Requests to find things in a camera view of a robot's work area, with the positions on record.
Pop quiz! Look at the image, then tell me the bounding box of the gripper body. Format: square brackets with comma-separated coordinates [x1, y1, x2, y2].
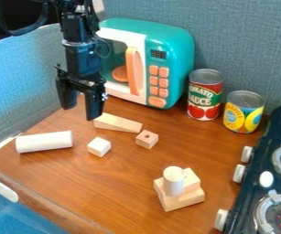
[53, 39, 109, 91]

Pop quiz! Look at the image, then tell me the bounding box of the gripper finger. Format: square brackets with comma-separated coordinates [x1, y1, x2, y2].
[83, 87, 107, 122]
[54, 78, 80, 111]

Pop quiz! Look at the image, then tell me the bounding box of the wooden wedge block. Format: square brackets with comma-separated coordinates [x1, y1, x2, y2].
[92, 112, 145, 134]

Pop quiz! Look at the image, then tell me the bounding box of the plain wooden cube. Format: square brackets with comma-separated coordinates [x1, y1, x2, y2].
[86, 136, 113, 158]

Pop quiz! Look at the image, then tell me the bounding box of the wooden cube with hole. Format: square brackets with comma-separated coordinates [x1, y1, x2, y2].
[134, 129, 160, 150]

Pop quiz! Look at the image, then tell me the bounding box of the small wooden block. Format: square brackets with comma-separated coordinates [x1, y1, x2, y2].
[180, 166, 203, 194]

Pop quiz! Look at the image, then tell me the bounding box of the flat wooden rectangle block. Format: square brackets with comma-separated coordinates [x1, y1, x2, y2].
[152, 176, 207, 213]

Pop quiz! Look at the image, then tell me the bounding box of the long wooden cylinder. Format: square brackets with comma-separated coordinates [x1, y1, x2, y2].
[14, 130, 74, 154]

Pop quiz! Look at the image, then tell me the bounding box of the toy microwave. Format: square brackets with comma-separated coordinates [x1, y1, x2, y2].
[93, 16, 197, 110]

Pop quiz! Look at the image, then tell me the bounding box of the red tomato sauce can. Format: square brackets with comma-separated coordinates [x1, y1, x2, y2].
[186, 68, 226, 122]

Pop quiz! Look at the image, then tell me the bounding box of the short wooden cylinder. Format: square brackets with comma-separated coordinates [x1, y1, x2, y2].
[162, 165, 187, 197]

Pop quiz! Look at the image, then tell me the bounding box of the yellow can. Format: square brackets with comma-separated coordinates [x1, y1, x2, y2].
[222, 90, 266, 134]

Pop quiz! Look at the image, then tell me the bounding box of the toy stove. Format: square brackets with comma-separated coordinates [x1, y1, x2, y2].
[213, 104, 281, 234]

